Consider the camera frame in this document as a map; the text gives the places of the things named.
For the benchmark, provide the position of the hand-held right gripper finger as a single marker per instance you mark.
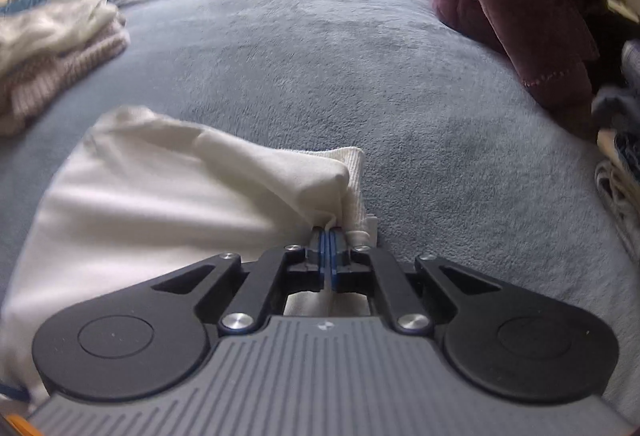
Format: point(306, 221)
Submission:
point(334, 266)
point(322, 261)

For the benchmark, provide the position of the white sweatshirt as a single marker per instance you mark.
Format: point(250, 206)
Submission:
point(150, 206)

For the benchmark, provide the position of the grey bed blanket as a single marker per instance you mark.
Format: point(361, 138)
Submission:
point(350, 75)

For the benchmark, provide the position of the beige striped folded garment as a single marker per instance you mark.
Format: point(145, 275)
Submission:
point(620, 201)

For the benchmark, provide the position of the pink knitted sweater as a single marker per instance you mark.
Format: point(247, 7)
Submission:
point(50, 85)

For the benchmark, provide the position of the cream fleece cloth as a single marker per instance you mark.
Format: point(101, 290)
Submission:
point(55, 25)

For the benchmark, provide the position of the white nightstand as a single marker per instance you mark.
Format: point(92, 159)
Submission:
point(625, 8)

